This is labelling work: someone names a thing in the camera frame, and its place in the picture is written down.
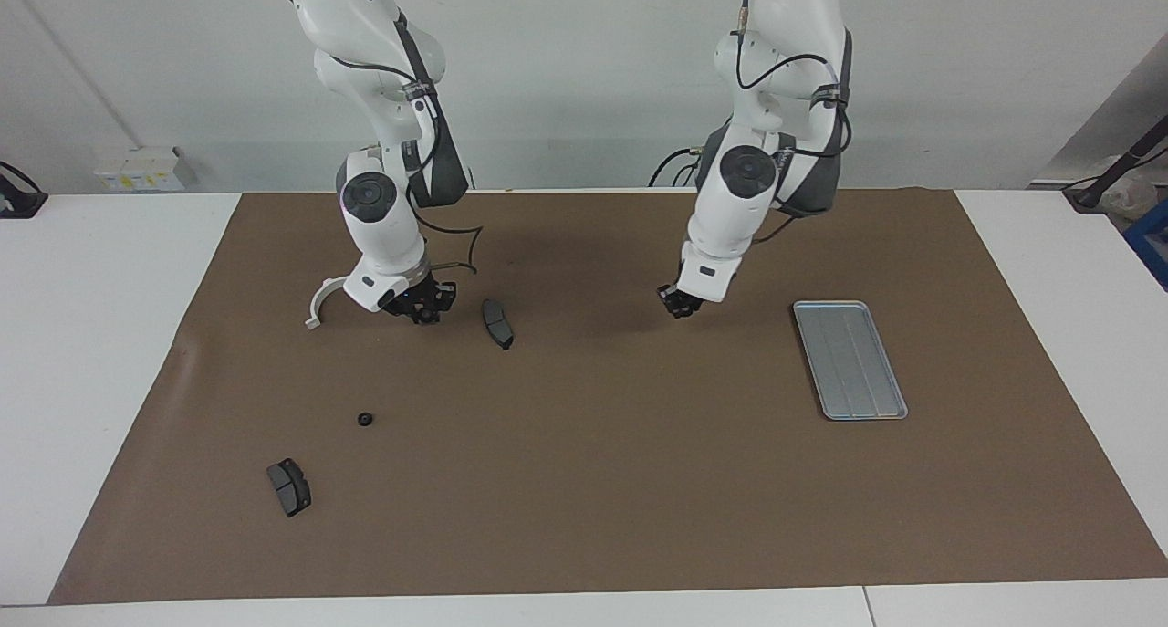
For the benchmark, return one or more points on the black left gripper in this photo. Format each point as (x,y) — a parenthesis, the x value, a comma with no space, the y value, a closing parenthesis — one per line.
(680,294)

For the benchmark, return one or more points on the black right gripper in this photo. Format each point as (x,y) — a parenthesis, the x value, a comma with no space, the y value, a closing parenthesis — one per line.
(415,294)

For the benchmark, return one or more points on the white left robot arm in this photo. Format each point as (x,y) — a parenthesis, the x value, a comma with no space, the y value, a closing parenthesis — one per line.
(739,216)

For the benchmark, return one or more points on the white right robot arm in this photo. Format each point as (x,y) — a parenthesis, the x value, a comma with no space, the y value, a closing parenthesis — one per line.
(383,225)

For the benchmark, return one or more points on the silver metal tray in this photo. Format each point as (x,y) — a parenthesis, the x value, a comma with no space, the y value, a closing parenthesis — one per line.
(849,362)

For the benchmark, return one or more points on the long dark grey brake pad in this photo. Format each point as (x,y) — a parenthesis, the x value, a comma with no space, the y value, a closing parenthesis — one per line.
(497,323)

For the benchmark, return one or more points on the brown table mat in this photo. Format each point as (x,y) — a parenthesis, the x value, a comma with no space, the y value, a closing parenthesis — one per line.
(593,472)

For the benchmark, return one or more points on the short dark grey brake pad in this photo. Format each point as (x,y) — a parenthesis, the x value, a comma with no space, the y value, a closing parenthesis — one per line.
(289,487)

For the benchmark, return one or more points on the black table clamp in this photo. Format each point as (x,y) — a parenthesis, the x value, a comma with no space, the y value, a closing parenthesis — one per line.
(18,198)

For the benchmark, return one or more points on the black stand pole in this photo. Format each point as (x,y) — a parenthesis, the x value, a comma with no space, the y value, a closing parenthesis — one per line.
(1118,166)

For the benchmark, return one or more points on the clear plastic bag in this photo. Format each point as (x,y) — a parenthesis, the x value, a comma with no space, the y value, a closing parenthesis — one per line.
(1136,198)

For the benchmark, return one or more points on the blue crate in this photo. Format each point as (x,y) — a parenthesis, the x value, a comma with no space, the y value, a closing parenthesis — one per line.
(1152,244)

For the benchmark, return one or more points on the white curved plastic bracket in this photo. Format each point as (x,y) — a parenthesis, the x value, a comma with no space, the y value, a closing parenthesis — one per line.
(315,312)

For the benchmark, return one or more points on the white wall socket box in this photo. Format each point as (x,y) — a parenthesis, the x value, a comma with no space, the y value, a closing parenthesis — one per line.
(137,166)

